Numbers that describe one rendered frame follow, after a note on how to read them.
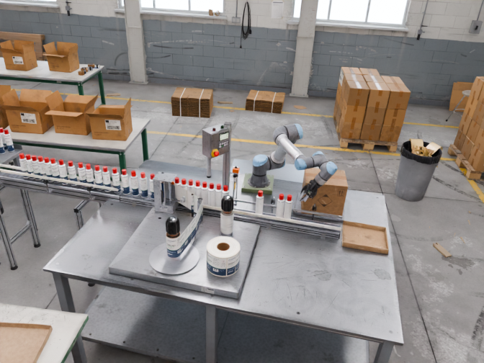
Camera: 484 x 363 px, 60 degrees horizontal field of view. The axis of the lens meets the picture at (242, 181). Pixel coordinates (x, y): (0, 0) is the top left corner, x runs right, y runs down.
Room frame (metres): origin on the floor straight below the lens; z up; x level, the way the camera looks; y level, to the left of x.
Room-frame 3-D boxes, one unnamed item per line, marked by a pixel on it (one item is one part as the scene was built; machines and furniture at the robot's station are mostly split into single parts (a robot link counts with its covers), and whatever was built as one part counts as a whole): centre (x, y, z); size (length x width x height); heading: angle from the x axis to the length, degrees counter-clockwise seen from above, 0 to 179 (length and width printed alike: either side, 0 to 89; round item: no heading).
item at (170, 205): (2.52, 0.54, 1.01); 0.14 x 0.13 x 0.26; 79
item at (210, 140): (2.63, 0.19, 1.38); 0.17 x 0.10 x 0.19; 134
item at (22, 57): (6.11, 3.36, 0.97); 0.42 x 0.39 x 0.37; 172
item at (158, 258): (1.98, 0.39, 0.89); 0.31 x 0.31 x 0.01
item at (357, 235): (2.33, -0.87, 0.85); 0.30 x 0.26 x 0.04; 79
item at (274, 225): (2.53, 0.10, 0.85); 1.65 x 0.11 x 0.05; 79
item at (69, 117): (4.04, 1.76, 0.96); 0.53 x 0.45 x 0.37; 176
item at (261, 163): (2.98, -0.14, 1.04); 0.13 x 0.12 x 0.14; 115
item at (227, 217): (2.24, 0.09, 1.03); 0.09 x 0.09 x 0.30
